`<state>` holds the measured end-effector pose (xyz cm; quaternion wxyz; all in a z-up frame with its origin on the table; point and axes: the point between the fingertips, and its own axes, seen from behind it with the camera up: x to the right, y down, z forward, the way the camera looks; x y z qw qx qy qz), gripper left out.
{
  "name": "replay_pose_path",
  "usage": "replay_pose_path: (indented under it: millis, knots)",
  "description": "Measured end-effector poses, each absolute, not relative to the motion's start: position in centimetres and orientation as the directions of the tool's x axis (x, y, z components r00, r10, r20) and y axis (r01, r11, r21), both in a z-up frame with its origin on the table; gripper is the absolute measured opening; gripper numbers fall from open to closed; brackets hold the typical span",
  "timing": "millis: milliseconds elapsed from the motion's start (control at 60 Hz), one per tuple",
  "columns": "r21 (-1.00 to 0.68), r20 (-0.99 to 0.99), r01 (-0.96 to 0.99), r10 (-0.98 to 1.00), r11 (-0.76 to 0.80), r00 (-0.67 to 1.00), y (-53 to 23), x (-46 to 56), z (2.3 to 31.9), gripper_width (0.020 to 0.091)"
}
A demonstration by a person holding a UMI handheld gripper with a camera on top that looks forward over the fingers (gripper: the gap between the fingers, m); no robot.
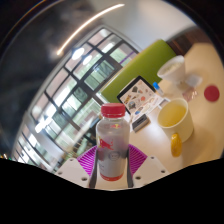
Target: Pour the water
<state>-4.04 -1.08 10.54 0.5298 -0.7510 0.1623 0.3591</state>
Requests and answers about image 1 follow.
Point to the green upholstered bench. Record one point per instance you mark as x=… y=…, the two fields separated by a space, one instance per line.
x=140 y=66

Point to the white bowl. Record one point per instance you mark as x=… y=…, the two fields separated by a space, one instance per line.
x=171 y=68

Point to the black-framed tablet with pictures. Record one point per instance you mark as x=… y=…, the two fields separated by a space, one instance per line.
x=136 y=95

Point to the long curved ceiling light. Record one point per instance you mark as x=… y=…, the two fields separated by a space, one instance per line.
x=90 y=23

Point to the pale yellow mug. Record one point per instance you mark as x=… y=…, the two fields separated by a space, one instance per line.
x=181 y=126

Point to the pendant ceiling lamps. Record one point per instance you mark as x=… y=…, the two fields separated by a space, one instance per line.
x=78 y=53

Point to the clear red-capped drink bottle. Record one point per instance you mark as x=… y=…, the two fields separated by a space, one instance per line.
x=112 y=143

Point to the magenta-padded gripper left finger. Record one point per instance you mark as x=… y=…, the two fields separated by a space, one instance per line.
x=71 y=170

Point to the small dark box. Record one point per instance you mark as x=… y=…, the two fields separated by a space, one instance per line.
x=140 y=122

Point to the flat round red coaster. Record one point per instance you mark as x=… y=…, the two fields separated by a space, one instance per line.
x=211 y=93

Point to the small blue-capped bottle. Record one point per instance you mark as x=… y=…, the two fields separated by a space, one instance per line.
x=158 y=89

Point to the printed sticker sheet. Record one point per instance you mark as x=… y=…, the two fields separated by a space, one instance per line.
x=151 y=105

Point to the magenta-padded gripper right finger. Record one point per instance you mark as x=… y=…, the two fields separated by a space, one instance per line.
x=151 y=170

